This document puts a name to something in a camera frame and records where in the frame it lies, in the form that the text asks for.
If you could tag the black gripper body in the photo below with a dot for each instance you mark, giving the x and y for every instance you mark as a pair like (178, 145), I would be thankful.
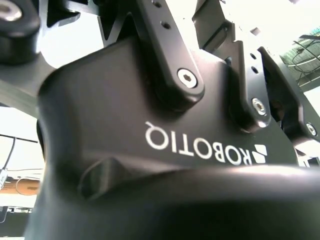
(112, 112)

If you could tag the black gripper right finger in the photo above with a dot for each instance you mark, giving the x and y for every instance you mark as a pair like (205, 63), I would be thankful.
(255, 87)

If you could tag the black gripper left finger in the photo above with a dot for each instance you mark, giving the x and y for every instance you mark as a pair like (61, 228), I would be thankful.
(170, 55)

